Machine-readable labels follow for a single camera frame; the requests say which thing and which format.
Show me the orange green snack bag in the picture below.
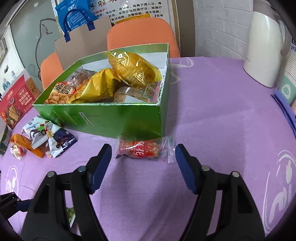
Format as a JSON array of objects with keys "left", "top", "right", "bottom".
[{"left": 10, "top": 133, "right": 45, "bottom": 160}]

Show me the white blue cartoon snack bag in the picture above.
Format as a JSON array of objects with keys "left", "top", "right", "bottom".
[{"left": 22, "top": 116, "right": 53, "bottom": 150}]

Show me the red popcorn snack packet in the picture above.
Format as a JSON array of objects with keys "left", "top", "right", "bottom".
[{"left": 115, "top": 136, "right": 176, "bottom": 164}]

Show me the yellow cake packet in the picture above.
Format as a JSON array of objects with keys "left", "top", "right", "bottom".
[{"left": 106, "top": 50, "right": 162, "bottom": 86}]

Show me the dark navy snack packet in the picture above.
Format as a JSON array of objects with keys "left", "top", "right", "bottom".
[{"left": 45, "top": 123, "right": 77, "bottom": 158}]

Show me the red cracker box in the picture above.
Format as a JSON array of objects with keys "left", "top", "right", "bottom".
[{"left": 0, "top": 69, "right": 41, "bottom": 129}]

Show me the purple table cloth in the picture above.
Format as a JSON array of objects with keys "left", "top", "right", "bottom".
[{"left": 0, "top": 56, "right": 296, "bottom": 241}]

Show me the orange peanut snack packet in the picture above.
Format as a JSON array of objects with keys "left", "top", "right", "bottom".
[{"left": 45, "top": 82, "right": 76, "bottom": 104}]

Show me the paper cups pack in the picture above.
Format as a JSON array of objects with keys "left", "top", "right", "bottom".
[{"left": 272, "top": 40, "right": 296, "bottom": 135}]

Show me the green cardboard box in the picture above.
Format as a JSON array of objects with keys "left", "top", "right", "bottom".
[{"left": 33, "top": 43, "right": 171, "bottom": 140}]

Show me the left orange chair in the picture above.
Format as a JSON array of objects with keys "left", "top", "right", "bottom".
[{"left": 40, "top": 52, "right": 64, "bottom": 90}]

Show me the orange chair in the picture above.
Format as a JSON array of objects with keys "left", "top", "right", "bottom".
[
  {"left": 107, "top": 18, "right": 181, "bottom": 58},
  {"left": 40, "top": 52, "right": 64, "bottom": 90}
]

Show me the brown dried snack packet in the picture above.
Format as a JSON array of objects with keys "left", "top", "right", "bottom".
[{"left": 67, "top": 68, "right": 96, "bottom": 90}]

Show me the yellow chips bag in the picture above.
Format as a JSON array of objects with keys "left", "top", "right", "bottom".
[{"left": 69, "top": 68, "right": 120, "bottom": 104}]

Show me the clear bun packet in box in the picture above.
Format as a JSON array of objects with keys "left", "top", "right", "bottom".
[{"left": 113, "top": 81, "right": 161, "bottom": 103}]

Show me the brown paper bag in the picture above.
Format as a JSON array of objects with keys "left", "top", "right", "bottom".
[{"left": 55, "top": 16, "right": 112, "bottom": 69}]

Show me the white thermos bottle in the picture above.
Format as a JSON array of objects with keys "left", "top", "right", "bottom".
[{"left": 243, "top": 1, "right": 292, "bottom": 88}]

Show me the blue tote bag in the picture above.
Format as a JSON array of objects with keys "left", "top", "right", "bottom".
[{"left": 55, "top": 0, "right": 98, "bottom": 42}]

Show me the right orange chair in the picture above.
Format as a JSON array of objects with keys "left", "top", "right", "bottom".
[{"left": 107, "top": 18, "right": 181, "bottom": 58}]

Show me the wall poster chinese text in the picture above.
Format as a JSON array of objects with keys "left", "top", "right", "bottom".
[{"left": 89, "top": 0, "right": 173, "bottom": 24}]

